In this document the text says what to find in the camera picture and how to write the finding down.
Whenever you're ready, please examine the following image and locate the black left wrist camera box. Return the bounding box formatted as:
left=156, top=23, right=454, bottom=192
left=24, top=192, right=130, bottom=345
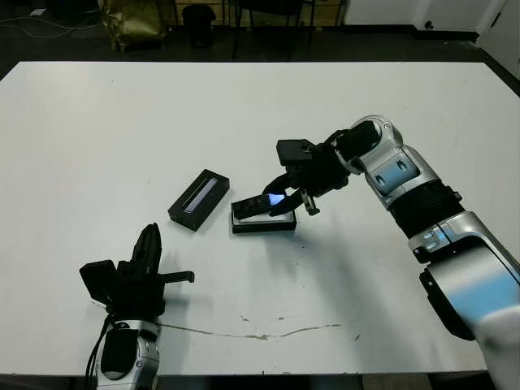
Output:
left=79, top=260, right=117, bottom=304

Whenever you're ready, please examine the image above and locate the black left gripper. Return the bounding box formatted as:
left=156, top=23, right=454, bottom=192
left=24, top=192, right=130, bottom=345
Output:
left=106, top=223, right=196, bottom=319

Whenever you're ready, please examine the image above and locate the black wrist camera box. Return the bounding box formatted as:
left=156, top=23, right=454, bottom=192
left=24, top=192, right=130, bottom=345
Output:
left=276, top=139, right=314, bottom=167
left=79, top=260, right=117, bottom=304

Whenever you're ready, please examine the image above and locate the white floor cable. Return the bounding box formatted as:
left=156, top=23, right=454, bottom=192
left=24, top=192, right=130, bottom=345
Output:
left=0, top=14, right=102, bottom=40

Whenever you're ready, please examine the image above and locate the black office chair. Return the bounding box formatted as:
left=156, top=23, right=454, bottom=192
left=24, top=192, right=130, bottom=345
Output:
left=231, top=0, right=314, bottom=62

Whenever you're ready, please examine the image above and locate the slim black camera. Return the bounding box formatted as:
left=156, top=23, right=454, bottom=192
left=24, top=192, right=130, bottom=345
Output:
left=233, top=193, right=288, bottom=221

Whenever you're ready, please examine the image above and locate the crumpled yellow-green bag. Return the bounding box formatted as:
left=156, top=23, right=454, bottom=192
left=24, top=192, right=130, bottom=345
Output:
left=101, top=0, right=170, bottom=53

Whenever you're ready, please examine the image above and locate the black trash bin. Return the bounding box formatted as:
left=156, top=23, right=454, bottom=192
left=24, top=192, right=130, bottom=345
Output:
left=181, top=4, right=216, bottom=49

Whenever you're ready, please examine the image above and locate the black box base white insert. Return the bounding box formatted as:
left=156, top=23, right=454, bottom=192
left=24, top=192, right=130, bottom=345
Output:
left=230, top=201, right=297, bottom=236

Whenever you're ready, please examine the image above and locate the black box lid with window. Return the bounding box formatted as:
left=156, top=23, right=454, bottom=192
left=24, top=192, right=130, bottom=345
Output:
left=167, top=168, right=232, bottom=232

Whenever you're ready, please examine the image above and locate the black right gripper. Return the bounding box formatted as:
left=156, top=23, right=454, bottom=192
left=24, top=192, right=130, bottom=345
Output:
left=262, top=142, right=350, bottom=217

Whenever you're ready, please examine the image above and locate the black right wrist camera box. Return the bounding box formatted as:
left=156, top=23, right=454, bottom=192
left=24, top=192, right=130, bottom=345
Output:
left=276, top=139, right=314, bottom=167

